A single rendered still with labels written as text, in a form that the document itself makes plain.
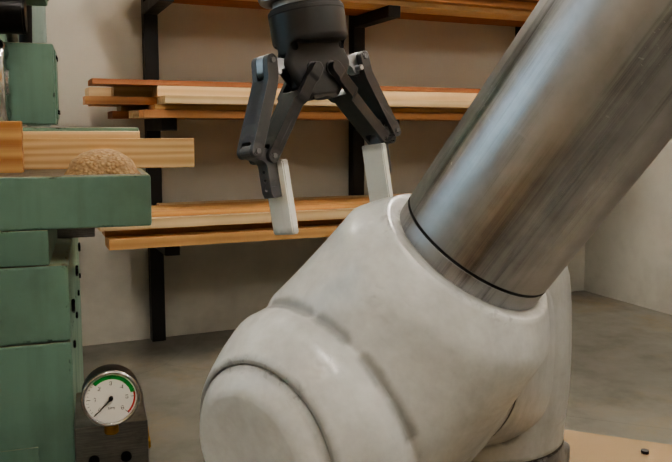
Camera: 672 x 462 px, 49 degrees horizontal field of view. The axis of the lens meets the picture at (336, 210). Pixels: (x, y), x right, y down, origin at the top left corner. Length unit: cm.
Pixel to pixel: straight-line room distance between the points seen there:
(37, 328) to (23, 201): 14
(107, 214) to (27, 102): 36
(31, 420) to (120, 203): 27
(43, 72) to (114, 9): 224
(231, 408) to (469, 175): 19
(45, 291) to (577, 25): 67
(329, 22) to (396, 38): 313
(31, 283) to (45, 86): 39
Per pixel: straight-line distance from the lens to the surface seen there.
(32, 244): 89
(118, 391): 86
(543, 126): 39
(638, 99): 39
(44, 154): 103
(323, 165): 364
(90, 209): 88
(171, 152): 104
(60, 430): 94
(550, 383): 64
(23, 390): 93
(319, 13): 70
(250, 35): 354
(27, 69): 120
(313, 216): 311
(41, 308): 90
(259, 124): 66
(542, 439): 67
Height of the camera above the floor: 95
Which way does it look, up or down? 6 degrees down
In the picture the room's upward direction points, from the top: straight up
